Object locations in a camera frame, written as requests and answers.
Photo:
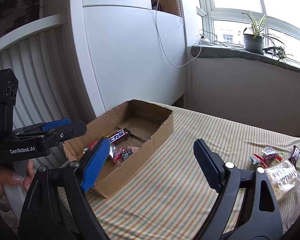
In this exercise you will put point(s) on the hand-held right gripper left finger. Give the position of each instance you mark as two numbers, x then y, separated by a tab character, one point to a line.
95	165

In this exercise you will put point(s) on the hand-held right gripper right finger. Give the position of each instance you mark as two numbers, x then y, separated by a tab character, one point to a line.
207	165

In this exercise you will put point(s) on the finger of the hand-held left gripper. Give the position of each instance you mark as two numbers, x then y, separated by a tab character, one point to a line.
65	131
57	123

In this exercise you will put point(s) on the red snack packet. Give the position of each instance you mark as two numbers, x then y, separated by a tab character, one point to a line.
93	145

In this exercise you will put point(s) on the dark biscuit packet red edge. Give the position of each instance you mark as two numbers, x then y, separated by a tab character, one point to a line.
125	153

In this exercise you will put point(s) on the blue label chocolate bar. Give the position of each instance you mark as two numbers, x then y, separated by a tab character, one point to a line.
118	137

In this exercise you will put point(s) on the braised egg packet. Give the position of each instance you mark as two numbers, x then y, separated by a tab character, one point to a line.
255	159

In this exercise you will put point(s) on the cardboard box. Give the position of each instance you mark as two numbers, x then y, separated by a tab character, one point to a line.
160	140

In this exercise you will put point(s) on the brown cake packet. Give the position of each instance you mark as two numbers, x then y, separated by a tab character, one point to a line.
269	155

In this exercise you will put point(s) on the brown wrapper chocolate bar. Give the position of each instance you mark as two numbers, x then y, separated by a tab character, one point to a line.
295	155

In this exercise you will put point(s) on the person's left forearm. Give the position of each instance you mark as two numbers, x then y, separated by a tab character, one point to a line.
0	210

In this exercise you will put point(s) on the person's left hand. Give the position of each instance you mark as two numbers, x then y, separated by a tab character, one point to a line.
5	177

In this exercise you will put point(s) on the white slatted panel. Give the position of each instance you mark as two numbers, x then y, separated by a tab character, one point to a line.
40	80

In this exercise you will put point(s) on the white cabinet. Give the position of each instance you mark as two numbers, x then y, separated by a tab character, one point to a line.
130	55

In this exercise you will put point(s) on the dark cloth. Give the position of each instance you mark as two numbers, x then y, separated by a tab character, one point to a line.
15	0

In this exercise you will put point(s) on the grey windowsill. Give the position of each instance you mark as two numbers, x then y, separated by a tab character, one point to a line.
250	55

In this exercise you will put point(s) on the white power strip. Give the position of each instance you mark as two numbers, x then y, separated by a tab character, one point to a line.
203	40

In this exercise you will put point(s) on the small spider plant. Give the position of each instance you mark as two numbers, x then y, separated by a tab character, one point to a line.
280	53

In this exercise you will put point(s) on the potted spider plant grey pot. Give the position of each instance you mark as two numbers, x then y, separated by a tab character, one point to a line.
255	40

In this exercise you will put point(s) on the white window frame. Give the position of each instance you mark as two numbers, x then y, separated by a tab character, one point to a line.
262	11

